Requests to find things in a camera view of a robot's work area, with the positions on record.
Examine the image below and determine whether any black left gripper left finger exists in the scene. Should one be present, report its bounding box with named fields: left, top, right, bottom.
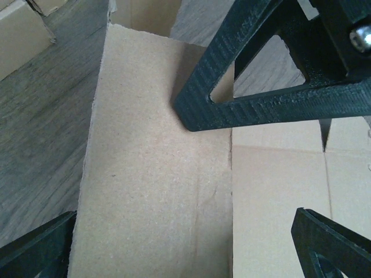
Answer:
left=1, top=211, right=77, bottom=277

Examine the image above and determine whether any large cardboard box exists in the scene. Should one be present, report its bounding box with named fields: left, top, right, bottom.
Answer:
left=68, top=1, right=370, bottom=277

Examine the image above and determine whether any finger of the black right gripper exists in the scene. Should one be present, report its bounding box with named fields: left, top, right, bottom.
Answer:
left=173, top=1, right=370, bottom=131

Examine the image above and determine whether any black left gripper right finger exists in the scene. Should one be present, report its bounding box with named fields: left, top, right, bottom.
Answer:
left=291, top=208, right=370, bottom=277

